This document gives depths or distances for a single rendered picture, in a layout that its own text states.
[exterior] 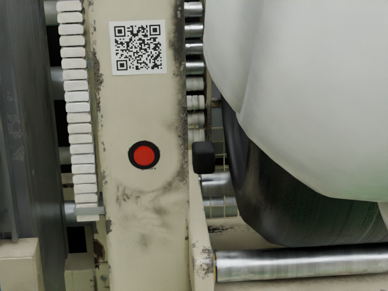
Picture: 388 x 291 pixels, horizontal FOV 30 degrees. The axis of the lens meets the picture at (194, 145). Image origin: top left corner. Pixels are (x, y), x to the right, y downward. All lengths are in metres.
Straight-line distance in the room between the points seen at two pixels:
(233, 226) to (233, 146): 0.20
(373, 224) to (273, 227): 0.13
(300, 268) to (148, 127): 0.30
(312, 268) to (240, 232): 0.31
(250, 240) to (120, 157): 0.38
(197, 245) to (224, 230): 0.33
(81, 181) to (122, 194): 0.06
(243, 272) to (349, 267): 0.16
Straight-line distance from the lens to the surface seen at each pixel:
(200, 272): 1.01
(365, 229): 1.00
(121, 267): 1.14
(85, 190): 1.09
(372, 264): 1.10
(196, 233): 1.07
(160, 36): 0.99
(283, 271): 1.07
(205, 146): 1.25
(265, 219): 0.99
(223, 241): 1.33
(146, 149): 1.04
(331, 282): 1.12
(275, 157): 0.15
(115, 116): 1.03
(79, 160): 1.07
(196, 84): 1.44
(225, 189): 1.31
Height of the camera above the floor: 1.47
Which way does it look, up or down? 23 degrees down
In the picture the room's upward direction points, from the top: 1 degrees counter-clockwise
